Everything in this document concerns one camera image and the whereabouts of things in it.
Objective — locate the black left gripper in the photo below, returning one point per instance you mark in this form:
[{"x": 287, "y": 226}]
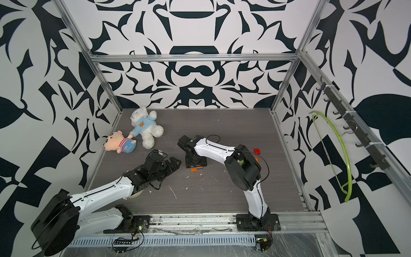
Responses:
[{"x": 171, "y": 169}]

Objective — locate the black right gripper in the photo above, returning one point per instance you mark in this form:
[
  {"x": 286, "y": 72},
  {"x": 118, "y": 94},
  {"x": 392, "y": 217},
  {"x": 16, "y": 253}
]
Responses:
[{"x": 201, "y": 162}]

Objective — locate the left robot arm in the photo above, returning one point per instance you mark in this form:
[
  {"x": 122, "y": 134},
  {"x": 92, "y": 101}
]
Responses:
[{"x": 66, "y": 217}]

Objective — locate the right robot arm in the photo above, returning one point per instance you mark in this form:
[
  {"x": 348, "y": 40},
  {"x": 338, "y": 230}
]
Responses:
[{"x": 242, "y": 166}]

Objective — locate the cream round toy clock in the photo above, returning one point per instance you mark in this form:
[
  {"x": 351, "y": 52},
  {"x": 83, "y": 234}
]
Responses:
[{"x": 136, "y": 194}]

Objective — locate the white teddy bear blue shirt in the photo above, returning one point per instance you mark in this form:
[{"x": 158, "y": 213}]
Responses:
[{"x": 145, "y": 125}]

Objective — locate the pink doll plush toy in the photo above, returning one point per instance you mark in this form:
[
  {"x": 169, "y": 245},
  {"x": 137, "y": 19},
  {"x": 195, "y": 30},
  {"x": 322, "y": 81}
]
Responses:
[{"x": 120, "y": 144}]

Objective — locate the black connector box left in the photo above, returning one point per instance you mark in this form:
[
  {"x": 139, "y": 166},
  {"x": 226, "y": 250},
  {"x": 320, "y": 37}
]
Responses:
[{"x": 122, "y": 244}]

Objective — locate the black connector box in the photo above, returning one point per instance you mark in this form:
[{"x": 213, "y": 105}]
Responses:
[
  {"x": 122, "y": 244},
  {"x": 263, "y": 244}
]

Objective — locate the black connector box right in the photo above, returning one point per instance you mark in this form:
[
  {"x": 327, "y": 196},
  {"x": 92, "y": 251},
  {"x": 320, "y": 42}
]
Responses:
[{"x": 263, "y": 244}]

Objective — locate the green hoop hanger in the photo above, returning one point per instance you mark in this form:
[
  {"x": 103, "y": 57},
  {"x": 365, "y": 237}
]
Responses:
[{"x": 336, "y": 154}]

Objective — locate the black hook rack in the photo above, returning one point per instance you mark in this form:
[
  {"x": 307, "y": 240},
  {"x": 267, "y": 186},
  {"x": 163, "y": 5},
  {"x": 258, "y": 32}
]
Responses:
[{"x": 354, "y": 127}]

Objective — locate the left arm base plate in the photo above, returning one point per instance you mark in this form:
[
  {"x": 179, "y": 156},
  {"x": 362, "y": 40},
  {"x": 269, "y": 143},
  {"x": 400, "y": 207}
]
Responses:
[{"x": 130, "y": 222}]

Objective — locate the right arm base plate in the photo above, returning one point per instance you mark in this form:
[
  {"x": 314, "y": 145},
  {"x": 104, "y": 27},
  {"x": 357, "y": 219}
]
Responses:
[{"x": 247, "y": 222}]

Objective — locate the white cable duct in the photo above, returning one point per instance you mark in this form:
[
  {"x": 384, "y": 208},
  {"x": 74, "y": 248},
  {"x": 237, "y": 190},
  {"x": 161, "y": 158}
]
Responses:
[{"x": 172, "y": 240}]

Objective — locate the aluminium frame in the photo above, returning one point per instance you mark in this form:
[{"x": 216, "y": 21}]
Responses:
[{"x": 247, "y": 73}]

